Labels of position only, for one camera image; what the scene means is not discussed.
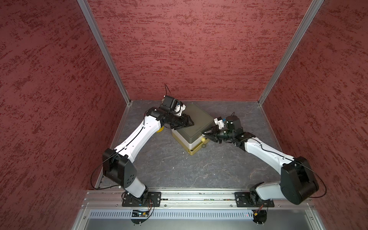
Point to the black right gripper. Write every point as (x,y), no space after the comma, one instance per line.
(213,132)

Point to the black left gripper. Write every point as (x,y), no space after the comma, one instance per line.
(184,122)

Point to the olive three-drawer desk organizer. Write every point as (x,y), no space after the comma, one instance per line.
(191,138)

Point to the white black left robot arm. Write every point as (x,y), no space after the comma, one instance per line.
(118,162)

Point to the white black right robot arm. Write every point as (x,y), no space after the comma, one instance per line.
(297,179)

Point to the yellow pencil cup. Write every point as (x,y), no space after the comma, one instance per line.
(160,130)

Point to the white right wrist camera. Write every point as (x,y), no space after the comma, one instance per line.
(220,123)

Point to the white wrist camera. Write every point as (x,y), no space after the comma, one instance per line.
(220,123)
(179,109)

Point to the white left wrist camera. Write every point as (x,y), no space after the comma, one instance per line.
(179,109)

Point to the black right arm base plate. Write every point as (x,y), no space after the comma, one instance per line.
(251,200)

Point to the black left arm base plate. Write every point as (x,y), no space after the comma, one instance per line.
(149,199)

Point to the aluminium front rail frame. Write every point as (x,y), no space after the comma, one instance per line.
(193,209)

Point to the right aluminium corner post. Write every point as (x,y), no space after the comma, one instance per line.
(299,34)

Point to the aluminium corner post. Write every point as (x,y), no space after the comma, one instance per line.
(88,15)
(299,34)

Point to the left aluminium corner post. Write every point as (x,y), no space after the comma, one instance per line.
(88,15)

